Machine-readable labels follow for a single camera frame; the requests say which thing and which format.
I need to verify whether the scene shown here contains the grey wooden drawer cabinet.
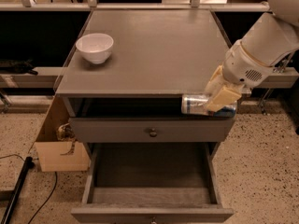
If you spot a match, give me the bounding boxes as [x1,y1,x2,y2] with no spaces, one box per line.
[55,8,252,224]

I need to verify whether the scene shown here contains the crumpled item in box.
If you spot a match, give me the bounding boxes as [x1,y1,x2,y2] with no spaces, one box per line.
[56,123,76,156]

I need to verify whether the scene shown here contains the white ceramic bowl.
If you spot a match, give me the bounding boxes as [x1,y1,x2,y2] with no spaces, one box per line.
[76,33,114,64]

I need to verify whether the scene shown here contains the grey top drawer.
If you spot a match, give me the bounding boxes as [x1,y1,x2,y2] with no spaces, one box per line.
[69,118,235,143]

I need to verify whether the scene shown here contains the cardboard box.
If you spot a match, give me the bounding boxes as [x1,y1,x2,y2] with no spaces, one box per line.
[35,97,91,172]

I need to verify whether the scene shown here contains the grey open middle drawer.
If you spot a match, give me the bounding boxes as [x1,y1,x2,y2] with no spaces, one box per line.
[71,143,234,224]

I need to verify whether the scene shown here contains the silver blue redbull can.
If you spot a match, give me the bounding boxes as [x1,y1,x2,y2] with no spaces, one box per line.
[181,94,236,118]

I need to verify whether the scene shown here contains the black object on ledge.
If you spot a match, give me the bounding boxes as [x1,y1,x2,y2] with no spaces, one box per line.
[0,59,38,76]

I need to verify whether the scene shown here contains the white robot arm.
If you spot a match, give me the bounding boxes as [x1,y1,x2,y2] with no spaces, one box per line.
[204,0,299,112]

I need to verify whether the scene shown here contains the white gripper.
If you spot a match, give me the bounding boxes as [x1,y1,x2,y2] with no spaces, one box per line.
[205,40,274,112]

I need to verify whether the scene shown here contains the black floor cable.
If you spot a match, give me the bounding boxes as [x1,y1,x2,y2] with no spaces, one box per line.
[0,153,59,224]

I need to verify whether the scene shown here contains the metal clamp bracket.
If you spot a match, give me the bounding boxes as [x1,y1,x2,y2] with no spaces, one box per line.
[258,51,298,115]

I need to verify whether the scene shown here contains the black bar on floor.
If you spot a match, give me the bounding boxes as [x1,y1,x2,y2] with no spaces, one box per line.
[0,157,35,224]

